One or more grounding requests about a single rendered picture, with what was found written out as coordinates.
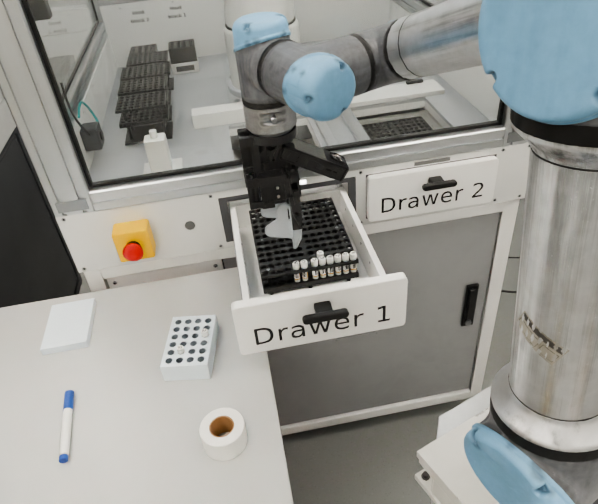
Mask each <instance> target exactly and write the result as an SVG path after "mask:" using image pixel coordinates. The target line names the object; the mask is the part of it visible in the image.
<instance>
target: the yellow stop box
mask: <svg viewBox="0 0 598 504"><path fill-rule="evenodd" d="M112 239H113V242H114V244H115V247H116V250H117V253H118V256H119V258H120V261H121V262H128V261H129V260H127V259H125V258H124V256H123V248H124V247H125V246H126V245H128V244H131V243H135V244H138V245H140V246H141V247H142V248H143V252H144V253H143V257H142V258H141V259H146V258H152V257H155V251H156V244H155V240H154V237H153V234H152V230H151V227H150V224H149V221H148V219H142V220H135V221H129V222H123V223H117V224H114V225H113V231H112Z"/></svg>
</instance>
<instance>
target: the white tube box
mask: <svg viewBox="0 0 598 504"><path fill-rule="evenodd" d="M202 329H207V330H208V334H209V336H208V337H207V338H203V337H202V334H201V330H202ZM218 333H219V325H218V321H217V317H216V315H200V316H182V317H173V318H172V322H171V326H170V330H169V334H168V337H167V341H166V345H165V349H164V353H163V357H162V360H161V364H160V370H161V372H162V375H163V378H164V381H176V380H196V379H211V376H212V370H213V364H214V357H215V351H216V345H217V339H218ZM179 345H182V346H183V347H184V350H185V353H184V354H182V355H179V354H178V352H177V347H178V346H179Z"/></svg>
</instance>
